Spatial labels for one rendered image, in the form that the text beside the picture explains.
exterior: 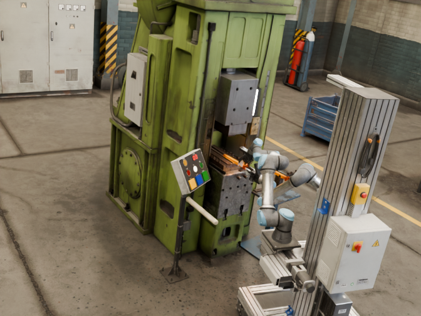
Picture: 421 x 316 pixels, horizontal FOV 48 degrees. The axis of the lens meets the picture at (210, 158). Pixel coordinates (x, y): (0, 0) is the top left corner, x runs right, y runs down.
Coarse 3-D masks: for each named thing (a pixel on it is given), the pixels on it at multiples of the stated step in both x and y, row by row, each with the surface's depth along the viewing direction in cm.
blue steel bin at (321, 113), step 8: (328, 96) 832; (336, 96) 840; (312, 104) 798; (320, 104) 786; (328, 104) 775; (336, 104) 846; (312, 112) 801; (320, 112) 788; (328, 112) 775; (336, 112) 764; (304, 120) 814; (312, 120) 804; (320, 120) 789; (328, 120) 777; (304, 128) 817; (312, 128) 807; (320, 128) 792; (328, 128) 781; (304, 136) 823; (320, 136) 794; (328, 136) 784
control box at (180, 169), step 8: (192, 152) 384; (200, 152) 393; (176, 160) 369; (192, 160) 381; (200, 160) 391; (176, 168) 369; (184, 168) 370; (192, 168) 379; (200, 168) 388; (176, 176) 372; (184, 176) 368; (192, 176) 377; (184, 184) 370; (200, 184) 384; (184, 192) 372
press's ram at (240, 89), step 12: (240, 72) 419; (228, 84) 392; (240, 84) 395; (252, 84) 403; (228, 96) 394; (240, 96) 400; (252, 96) 409; (216, 108) 410; (228, 108) 398; (240, 108) 406; (252, 108) 415; (216, 120) 413; (228, 120) 403; (240, 120) 412
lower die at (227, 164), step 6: (210, 150) 448; (222, 150) 451; (210, 156) 438; (216, 156) 437; (222, 156) 437; (216, 162) 430; (222, 162) 428; (228, 162) 427; (222, 168) 423; (228, 168) 426; (234, 168) 431
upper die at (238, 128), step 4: (216, 124) 422; (220, 124) 417; (236, 124) 411; (240, 124) 413; (244, 124) 416; (216, 128) 423; (220, 128) 418; (224, 128) 413; (228, 128) 408; (232, 128) 410; (236, 128) 412; (240, 128) 415; (244, 128) 418; (224, 132) 414; (228, 132) 409; (232, 132) 412; (236, 132) 415; (240, 132) 417; (244, 132) 420
